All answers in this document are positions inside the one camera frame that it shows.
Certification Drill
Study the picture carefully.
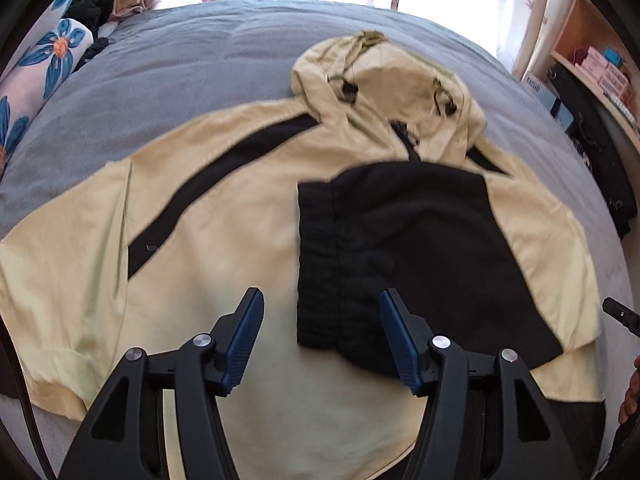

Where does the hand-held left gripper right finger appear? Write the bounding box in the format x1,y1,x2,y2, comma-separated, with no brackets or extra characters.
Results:
378,287,583,480

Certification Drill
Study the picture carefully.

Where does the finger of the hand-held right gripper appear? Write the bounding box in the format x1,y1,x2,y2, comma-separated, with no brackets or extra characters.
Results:
601,296,640,342

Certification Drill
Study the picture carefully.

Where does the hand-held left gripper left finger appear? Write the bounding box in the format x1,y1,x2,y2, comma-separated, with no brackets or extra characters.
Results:
57,287,266,480

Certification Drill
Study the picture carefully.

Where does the yellow and black hooded jacket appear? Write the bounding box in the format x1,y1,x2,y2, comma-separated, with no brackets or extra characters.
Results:
0,30,608,480

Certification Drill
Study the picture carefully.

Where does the person's right hand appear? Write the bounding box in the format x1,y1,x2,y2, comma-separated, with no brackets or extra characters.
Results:
617,354,640,427

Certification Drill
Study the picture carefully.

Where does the stack of pink storage boxes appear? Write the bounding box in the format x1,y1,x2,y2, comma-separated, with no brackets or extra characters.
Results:
575,45,632,106

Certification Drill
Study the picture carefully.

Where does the white and blue cardboard box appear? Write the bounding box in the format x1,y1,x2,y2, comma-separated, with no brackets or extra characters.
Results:
520,72,576,128

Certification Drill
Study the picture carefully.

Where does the grey fleece blanket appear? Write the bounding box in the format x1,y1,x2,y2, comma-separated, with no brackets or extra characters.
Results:
0,0,636,480

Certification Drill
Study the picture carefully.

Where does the wooden shelf unit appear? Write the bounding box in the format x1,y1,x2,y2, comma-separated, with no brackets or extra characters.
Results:
525,0,640,136

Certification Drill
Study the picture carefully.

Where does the white quilt with blue flowers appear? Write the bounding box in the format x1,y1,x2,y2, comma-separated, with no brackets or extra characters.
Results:
0,0,96,176

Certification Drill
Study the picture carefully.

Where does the black knitted clothing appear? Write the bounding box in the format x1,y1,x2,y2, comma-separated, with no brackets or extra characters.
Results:
75,0,118,73

